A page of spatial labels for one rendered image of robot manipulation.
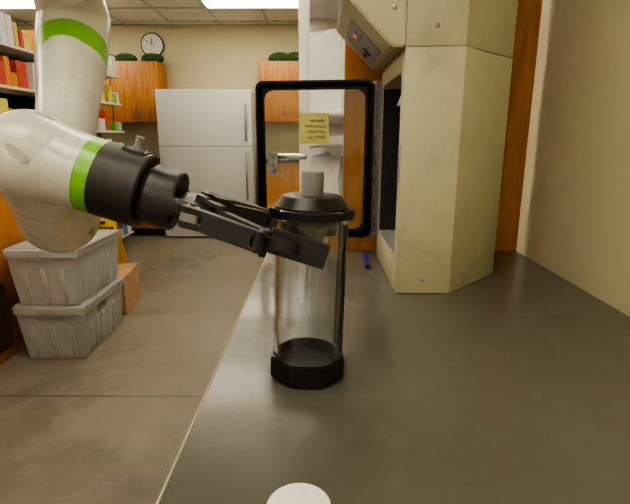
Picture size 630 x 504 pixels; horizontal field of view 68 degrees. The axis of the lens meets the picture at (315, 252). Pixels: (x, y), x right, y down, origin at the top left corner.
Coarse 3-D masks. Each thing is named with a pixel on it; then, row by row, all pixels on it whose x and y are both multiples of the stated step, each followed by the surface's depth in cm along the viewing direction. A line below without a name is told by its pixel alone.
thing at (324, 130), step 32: (288, 96) 118; (320, 96) 117; (352, 96) 116; (288, 128) 120; (320, 128) 119; (352, 128) 118; (288, 160) 122; (320, 160) 121; (352, 160) 120; (352, 192) 122; (352, 224) 124
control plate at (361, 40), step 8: (352, 24) 94; (352, 32) 100; (360, 32) 94; (352, 40) 106; (360, 40) 100; (368, 40) 94; (360, 48) 106; (376, 48) 94; (368, 56) 105; (376, 56) 99
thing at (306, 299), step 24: (336, 240) 56; (288, 264) 56; (336, 264) 56; (288, 288) 57; (312, 288) 56; (336, 288) 57; (288, 312) 57; (312, 312) 57; (336, 312) 58; (288, 336) 58; (312, 336) 57; (336, 336) 59; (288, 360) 59; (312, 360) 58; (336, 360) 60
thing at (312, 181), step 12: (312, 180) 56; (288, 192) 59; (300, 192) 60; (312, 192) 56; (324, 192) 61; (276, 204) 57; (288, 204) 55; (300, 204) 54; (312, 204) 54; (324, 204) 54; (336, 204) 55
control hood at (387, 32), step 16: (352, 0) 83; (368, 0) 82; (384, 0) 82; (400, 0) 82; (352, 16) 90; (368, 16) 83; (384, 16) 83; (400, 16) 83; (368, 32) 90; (384, 32) 84; (400, 32) 84; (352, 48) 113; (384, 48) 89; (400, 48) 86; (368, 64) 113; (384, 64) 105
